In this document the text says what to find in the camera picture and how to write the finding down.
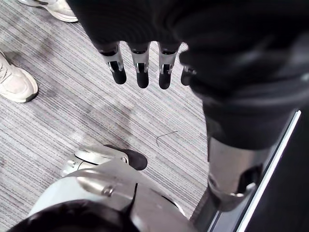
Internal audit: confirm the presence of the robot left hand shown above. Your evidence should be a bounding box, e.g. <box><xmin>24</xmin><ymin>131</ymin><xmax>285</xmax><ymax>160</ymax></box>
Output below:
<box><xmin>65</xmin><ymin>0</ymin><xmax>309</xmax><ymax>213</ymax></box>

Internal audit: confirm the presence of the robot dark foot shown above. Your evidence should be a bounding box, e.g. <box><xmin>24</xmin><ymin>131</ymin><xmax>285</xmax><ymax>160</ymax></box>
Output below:
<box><xmin>103</xmin><ymin>144</ymin><xmax>148</xmax><ymax>171</ymax></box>

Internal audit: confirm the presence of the person's white shoe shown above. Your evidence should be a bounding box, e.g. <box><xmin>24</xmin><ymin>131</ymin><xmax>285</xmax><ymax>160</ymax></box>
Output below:
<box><xmin>18</xmin><ymin>0</ymin><xmax>79</xmax><ymax>23</ymax></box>
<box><xmin>0</xmin><ymin>50</ymin><xmax>39</xmax><ymax>103</ymax></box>

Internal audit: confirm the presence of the robot silver leg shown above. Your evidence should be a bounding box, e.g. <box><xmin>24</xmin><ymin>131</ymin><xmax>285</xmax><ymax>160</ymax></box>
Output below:
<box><xmin>7</xmin><ymin>144</ymin><xmax>194</xmax><ymax>232</ymax></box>

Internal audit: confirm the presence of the thin dark wire scrap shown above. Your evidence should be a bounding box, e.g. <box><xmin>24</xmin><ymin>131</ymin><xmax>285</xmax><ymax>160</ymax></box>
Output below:
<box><xmin>156</xmin><ymin>130</ymin><xmax>179</xmax><ymax>147</ymax></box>

